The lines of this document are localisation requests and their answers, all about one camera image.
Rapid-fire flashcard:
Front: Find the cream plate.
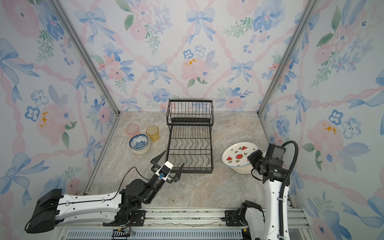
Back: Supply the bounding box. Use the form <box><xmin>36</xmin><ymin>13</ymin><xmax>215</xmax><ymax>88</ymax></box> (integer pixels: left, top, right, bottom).
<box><xmin>232</xmin><ymin>165</ymin><xmax>253</xmax><ymax>174</ymax></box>

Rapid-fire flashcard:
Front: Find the white floral plate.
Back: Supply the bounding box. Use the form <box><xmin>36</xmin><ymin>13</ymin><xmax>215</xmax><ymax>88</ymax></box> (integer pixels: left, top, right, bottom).
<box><xmin>222</xmin><ymin>142</ymin><xmax>259</xmax><ymax>168</ymax></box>

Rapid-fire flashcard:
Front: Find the white blue floral bowl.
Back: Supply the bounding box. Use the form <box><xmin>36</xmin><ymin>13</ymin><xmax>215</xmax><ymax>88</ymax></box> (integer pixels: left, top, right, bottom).
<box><xmin>129</xmin><ymin>134</ymin><xmax>149</xmax><ymax>151</ymax></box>

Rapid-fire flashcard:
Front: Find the yellow glass cup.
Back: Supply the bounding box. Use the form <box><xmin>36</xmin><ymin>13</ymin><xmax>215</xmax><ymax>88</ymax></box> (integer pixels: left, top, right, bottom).
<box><xmin>146</xmin><ymin>126</ymin><xmax>160</xmax><ymax>142</ymax></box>

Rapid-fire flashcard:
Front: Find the pink glass cup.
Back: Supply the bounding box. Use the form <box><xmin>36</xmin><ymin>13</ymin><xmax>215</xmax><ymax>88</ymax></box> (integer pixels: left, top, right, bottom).
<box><xmin>126</xmin><ymin>125</ymin><xmax>140</xmax><ymax>138</ymax></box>

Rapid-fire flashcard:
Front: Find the black wire dish rack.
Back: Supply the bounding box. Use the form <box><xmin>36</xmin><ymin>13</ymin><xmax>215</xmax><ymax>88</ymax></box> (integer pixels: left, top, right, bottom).
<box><xmin>166</xmin><ymin>99</ymin><xmax>214</xmax><ymax>174</ymax></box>

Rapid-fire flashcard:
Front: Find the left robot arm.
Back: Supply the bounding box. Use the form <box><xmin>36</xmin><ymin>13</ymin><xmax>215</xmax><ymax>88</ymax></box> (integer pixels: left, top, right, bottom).
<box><xmin>25</xmin><ymin>154</ymin><xmax>184</xmax><ymax>234</ymax></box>

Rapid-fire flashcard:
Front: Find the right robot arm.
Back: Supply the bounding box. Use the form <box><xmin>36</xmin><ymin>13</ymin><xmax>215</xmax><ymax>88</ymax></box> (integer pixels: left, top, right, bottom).
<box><xmin>239</xmin><ymin>144</ymin><xmax>290</xmax><ymax>240</ymax></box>

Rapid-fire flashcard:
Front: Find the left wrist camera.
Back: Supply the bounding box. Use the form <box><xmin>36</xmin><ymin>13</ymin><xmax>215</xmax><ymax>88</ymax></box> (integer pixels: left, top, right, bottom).
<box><xmin>155</xmin><ymin>161</ymin><xmax>174</xmax><ymax>181</ymax></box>

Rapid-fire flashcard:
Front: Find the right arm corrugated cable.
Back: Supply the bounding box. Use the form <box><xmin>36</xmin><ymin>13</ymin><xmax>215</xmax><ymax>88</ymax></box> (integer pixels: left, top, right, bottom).
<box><xmin>277</xmin><ymin>140</ymin><xmax>300</xmax><ymax>240</ymax></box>

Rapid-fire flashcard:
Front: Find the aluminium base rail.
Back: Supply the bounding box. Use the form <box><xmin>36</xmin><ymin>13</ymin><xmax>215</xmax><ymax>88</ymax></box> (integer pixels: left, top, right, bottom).
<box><xmin>58</xmin><ymin>206</ymin><xmax>314</xmax><ymax>240</ymax></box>

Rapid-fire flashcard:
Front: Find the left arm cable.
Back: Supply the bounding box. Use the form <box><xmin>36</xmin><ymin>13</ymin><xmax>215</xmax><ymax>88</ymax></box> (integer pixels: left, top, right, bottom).
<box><xmin>24</xmin><ymin>166</ymin><xmax>151</xmax><ymax>233</ymax></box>

